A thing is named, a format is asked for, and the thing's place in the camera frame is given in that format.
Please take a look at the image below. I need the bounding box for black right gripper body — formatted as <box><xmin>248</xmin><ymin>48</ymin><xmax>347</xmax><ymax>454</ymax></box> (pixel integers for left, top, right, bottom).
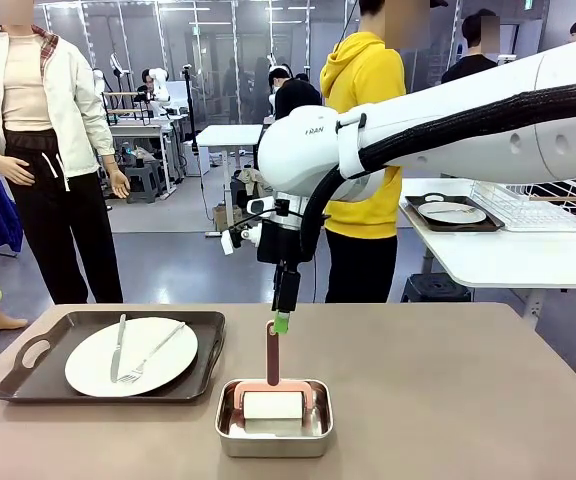
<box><xmin>256</xmin><ymin>214</ymin><xmax>316</xmax><ymax>265</ymax></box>

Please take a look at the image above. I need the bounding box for pink lint roller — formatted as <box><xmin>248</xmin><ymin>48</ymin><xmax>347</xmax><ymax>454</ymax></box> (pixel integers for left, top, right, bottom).
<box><xmin>232</xmin><ymin>319</ymin><xmax>318</xmax><ymax>435</ymax></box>

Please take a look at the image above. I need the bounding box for large white plate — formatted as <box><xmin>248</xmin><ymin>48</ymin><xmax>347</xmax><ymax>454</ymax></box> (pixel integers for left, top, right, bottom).
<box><xmin>64</xmin><ymin>316</ymin><xmax>200</xmax><ymax>399</ymax></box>
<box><xmin>417</xmin><ymin>201</ymin><xmax>488</xmax><ymax>225</ymax></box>

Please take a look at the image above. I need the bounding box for dark brown serving tray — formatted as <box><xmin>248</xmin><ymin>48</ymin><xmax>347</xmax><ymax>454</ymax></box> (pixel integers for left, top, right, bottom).
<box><xmin>404</xmin><ymin>193</ymin><xmax>507</xmax><ymax>234</ymax></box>
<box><xmin>0</xmin><ymin>310</ymin><xmax>227</xmax><ymax>404</ymax></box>

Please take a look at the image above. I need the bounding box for dark plastic stool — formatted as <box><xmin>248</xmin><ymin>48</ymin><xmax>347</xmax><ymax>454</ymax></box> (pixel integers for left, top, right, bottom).
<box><xmin>229</xmin><ymin>177</ymin><xmax>264</xmax><ymax>221</ymax></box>

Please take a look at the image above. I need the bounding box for cardboard box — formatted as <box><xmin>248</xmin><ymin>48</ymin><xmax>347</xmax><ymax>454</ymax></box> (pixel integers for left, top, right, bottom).
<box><xmin>211</xmin><ymin>203</ymin><xmax>244</xmax><ymax>232</ymax></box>

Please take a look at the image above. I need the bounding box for white standing desk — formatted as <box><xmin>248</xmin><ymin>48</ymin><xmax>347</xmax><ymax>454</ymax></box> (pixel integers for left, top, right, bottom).
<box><xmin>196</xmin><ymin>123</ymin><xmax>264</xmax><ymax>239</ymax></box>

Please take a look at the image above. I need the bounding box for white storage box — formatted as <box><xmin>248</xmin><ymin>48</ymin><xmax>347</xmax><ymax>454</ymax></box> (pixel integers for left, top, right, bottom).
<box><xmin>182</xmin><ymin>139</ymin><xmax>212</xmax><ymax>178</ymax></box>

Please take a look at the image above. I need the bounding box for person in black sweater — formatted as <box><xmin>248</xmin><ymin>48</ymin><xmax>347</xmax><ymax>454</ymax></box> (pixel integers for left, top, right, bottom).
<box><xmin>267</xmin><ymin>66</ymin><xmax>325</xmax><ymax>121</ymax></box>

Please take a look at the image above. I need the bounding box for black plastic stool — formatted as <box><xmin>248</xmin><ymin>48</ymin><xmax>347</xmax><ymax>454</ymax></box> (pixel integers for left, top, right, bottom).
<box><xmin>400</xmin><ymin>273</ymin><xmax>473</xmax><ymax>304</ymax></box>

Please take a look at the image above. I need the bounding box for grey plastic stool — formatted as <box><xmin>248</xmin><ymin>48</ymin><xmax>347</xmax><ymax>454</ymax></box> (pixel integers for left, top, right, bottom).
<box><xmin>125</xmin><ymin>162</ymin><xmax>165</xmax><ymax>205</ymax></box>

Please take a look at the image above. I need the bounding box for stainless steel tray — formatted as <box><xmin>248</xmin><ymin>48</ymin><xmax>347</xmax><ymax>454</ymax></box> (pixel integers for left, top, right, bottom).
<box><xmin>214</xmin><ymin>378</ymin><xmax>335</xmax><ymax>459</ymax></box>

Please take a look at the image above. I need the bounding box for black tripod pole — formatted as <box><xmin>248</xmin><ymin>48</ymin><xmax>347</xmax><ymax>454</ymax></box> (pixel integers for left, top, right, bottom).
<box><xmin>181</xmin><ymin>63</ymin><xmax>200</xmax><ymax>154</ymax></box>

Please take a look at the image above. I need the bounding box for silver table knife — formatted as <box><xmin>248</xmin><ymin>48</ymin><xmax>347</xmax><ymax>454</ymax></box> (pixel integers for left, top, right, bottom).
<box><xmin>110</xmin><ymin>313</ymin><xmax>128</xmax><ymax>385</ymax></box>

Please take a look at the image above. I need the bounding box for white workbench with wood shelves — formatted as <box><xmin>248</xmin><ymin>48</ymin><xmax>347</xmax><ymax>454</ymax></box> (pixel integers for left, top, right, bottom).
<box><xmin>101</xmin><ymin>89</ymin><xmax>179</xmax><ymax>197</ymax></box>

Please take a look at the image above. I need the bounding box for person in yellow hoodie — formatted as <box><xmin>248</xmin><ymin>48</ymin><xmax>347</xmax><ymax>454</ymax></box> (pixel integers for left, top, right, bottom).
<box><xmin>319</xmin><ymin>0</ymin><xmax>449</xmax><ymax>305</ymax></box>

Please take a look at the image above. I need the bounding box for white side table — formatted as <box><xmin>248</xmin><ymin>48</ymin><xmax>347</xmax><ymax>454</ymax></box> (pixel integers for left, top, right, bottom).
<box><xmin>397</xmin><ymin>178</ymin><xmax>576</xmax><ymax>331</ymax></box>

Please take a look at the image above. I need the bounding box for white power strip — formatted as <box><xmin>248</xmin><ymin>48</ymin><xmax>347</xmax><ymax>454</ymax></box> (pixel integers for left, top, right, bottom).
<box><xmin>527</xmin><ymin>294</ymin><xmax>543</xmax><ymax>330</ymax></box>

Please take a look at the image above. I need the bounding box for mannequin in white jacket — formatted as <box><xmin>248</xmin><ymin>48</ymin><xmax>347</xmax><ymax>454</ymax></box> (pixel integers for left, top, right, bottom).
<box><xmin>0</xmin><ymin>0</ymin><xmax>132</xmax><ymax>305</ymax></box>

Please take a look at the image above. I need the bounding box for person in black shirt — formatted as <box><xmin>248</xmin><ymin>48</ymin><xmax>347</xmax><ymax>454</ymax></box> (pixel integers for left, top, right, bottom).
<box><xmin>440</xmin><ymin>9</ymin><xmax>500</xmax><ymax>85</ymax></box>

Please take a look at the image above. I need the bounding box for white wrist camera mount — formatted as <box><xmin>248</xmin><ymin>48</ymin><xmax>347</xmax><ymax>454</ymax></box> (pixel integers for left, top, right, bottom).
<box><xmin>219</xmin><ymin>196</ymin><xmax>277</xmax><ymax>257</ymax></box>

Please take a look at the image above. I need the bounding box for black cable sleeve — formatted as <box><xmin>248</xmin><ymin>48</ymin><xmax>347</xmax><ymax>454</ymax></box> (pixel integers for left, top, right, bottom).
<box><xmin>300</xmin><ymin>82</ymin><xmax>576</xmax><ymax>264</ymax></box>

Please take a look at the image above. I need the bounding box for white wire dish rack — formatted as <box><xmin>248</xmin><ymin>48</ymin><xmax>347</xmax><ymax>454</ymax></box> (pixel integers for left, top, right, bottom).
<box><xmin>470</xmin><ymin>179</ymin><xmax>576</xmax><ymax>234</ymax></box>

